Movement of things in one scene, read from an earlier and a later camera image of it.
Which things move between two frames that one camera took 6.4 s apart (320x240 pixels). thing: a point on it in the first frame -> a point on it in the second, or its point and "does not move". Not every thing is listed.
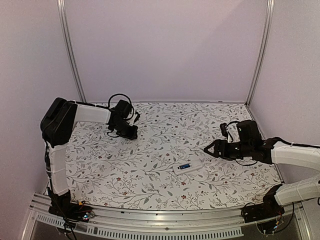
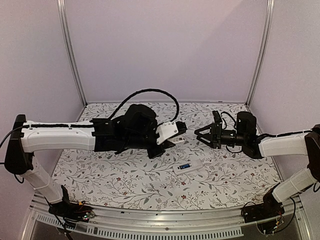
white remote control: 187,167 does not move
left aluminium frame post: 61,7 does not move
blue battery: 184,166 does not move
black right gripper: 222,148 -> 215,135
